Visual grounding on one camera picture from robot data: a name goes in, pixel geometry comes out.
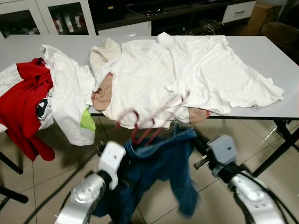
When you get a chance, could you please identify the blue denim garment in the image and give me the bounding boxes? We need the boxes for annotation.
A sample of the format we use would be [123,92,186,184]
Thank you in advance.
[93,125,200,224]

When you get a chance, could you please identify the red plastic hanger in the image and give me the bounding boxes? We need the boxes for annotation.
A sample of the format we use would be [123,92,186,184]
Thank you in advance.
[116,91,191,146]

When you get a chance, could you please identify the white t-shirt with green patch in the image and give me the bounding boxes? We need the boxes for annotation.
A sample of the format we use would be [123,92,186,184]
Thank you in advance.
[40,44,97,147]

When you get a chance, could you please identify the grey table black legs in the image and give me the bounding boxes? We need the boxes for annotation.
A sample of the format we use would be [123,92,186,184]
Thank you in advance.
[0,34,299,178]

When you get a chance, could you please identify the black TV stand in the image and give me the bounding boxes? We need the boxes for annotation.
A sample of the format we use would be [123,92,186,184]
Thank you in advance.
[89,0,262,37]

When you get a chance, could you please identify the brown armchair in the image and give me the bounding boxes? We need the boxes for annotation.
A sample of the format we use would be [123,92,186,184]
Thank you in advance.
[259,21,299,63]

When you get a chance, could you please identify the cream knit garment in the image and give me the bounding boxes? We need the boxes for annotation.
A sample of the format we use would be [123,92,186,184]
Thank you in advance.
[89,38,123,77]

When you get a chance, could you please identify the small brown cardboard box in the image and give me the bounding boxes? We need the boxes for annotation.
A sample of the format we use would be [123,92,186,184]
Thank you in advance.
[241,2,277,36]

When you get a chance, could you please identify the crumpled red garment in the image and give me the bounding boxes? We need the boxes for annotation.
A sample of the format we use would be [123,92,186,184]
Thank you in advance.
[0,58,57,161]

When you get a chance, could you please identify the white glass door cabinet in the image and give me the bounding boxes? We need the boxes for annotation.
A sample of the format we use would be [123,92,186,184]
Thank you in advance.
[0,0,97,39]

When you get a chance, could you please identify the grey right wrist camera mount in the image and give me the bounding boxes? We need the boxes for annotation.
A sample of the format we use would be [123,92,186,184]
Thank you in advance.
[208,135,239,177]

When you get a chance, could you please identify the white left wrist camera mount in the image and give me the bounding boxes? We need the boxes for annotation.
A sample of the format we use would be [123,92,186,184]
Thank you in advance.
[97,141,127,191]

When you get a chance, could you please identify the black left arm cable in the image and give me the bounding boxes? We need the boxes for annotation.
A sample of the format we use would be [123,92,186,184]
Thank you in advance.
[23,163,101,224]

